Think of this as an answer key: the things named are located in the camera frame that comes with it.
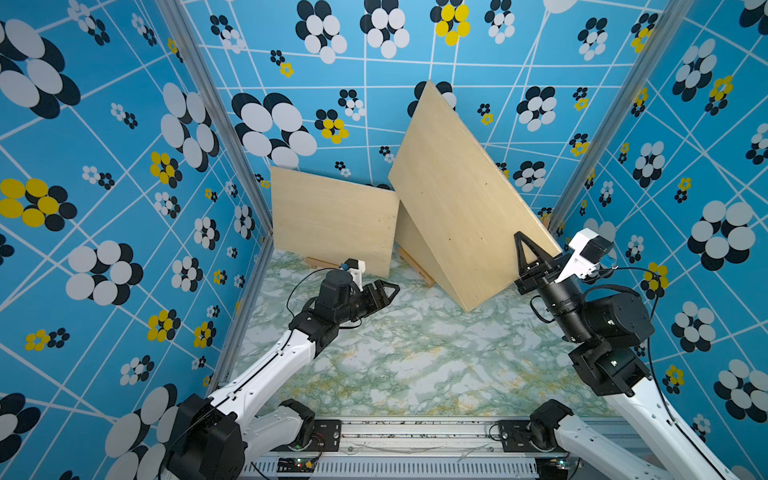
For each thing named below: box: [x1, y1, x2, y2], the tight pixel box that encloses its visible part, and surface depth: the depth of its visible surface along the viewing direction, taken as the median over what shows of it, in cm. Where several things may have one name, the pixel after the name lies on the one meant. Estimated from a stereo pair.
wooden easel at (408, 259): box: [398, 247, 436, 288], surface depth 104 cm
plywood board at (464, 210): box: [388, 81, 559, 312], surface depth 61 cm
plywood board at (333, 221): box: [270, 166, 400, 278], surface depth 95 cm
